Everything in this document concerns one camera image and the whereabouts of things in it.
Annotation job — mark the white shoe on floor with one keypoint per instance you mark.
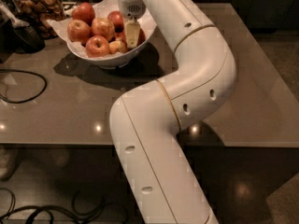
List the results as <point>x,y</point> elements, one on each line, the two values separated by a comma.
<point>7,162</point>

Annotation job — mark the red yellow apple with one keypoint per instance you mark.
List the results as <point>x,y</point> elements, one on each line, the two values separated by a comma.
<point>78,31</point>
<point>97,46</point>
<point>103,27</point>

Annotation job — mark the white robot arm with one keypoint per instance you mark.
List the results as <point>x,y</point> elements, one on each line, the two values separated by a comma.
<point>144,121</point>

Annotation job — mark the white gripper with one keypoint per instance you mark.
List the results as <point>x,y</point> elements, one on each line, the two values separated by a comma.
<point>132,7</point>

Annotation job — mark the black round appliance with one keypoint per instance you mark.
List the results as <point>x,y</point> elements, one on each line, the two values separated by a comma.
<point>16,33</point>

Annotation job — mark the red yellow apple front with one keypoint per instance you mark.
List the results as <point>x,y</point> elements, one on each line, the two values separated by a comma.
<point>97,46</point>

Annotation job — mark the glass jar of dried chips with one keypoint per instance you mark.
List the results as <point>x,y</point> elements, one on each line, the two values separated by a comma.
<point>39,12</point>

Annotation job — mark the red yellow apple centre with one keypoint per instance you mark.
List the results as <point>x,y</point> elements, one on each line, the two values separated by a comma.
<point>103,27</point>

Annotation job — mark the red yellow apple left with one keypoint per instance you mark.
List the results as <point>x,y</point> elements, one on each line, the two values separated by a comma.
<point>78,31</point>

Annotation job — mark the white ceramic bowl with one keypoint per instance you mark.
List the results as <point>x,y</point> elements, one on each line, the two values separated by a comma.
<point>147,24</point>

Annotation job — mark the yellow apple front right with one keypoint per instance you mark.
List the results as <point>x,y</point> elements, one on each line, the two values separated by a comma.
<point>118,46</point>

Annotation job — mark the white paper bowl liner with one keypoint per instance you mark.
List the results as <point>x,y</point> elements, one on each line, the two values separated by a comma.
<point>101,11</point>

